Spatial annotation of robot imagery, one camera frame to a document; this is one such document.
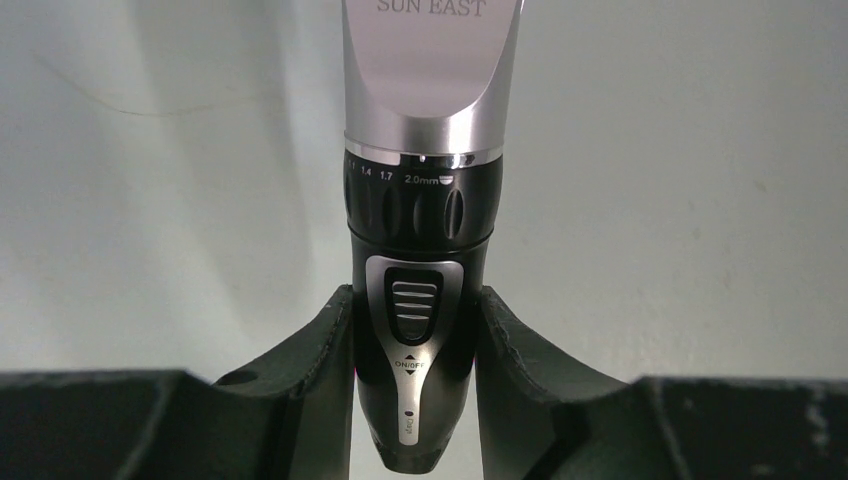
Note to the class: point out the silver black hair clipper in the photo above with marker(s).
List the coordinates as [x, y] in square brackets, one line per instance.
[427, 89]

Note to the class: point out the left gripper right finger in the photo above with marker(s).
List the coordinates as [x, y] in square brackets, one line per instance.
[543, 414]

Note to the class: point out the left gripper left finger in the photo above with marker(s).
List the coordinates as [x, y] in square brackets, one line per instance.
[284, 415]

